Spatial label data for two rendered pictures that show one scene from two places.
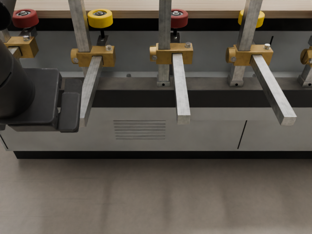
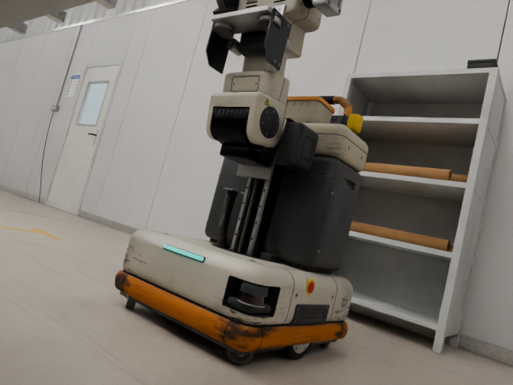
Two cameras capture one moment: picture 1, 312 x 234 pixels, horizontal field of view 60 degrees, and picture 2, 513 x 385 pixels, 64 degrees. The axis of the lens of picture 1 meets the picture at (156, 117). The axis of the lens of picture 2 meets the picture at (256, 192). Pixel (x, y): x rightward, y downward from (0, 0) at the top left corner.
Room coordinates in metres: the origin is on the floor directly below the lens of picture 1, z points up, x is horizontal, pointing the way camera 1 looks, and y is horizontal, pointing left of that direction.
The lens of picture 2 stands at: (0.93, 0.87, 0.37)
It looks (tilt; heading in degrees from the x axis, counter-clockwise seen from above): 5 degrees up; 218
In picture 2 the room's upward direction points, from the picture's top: 14 degrees clockwise
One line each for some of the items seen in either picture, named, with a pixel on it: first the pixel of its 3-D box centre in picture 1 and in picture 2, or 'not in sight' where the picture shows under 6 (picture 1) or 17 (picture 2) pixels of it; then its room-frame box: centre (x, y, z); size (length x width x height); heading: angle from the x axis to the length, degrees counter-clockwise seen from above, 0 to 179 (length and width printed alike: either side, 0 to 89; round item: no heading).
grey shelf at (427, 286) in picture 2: not in sight; (398, 201); (-1.62, -0.02, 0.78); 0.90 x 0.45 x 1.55; 90
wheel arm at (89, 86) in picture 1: (94, 73); not in sight; (0.69, 0.18, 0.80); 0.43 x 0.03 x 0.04; 0
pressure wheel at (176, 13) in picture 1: (175, 28); not in sight; (0.88, -0.07, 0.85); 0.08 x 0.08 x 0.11
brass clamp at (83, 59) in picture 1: (93, 56); not in sight; (0.78, 0.20, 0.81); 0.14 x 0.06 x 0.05; 90
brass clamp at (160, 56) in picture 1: (171, 53); not in sight; (0.78, -0.05, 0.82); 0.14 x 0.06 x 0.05; 90
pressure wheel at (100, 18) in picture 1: (101, 28); not in sight; (0.88, 0.18, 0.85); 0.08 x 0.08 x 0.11
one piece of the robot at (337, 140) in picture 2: not in sight; (281, 181); (-0.39, -0.06, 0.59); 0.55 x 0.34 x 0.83; 90
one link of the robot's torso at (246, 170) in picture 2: not in sight; (262, 139); (-0.13, 0.00, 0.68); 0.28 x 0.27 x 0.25; 90
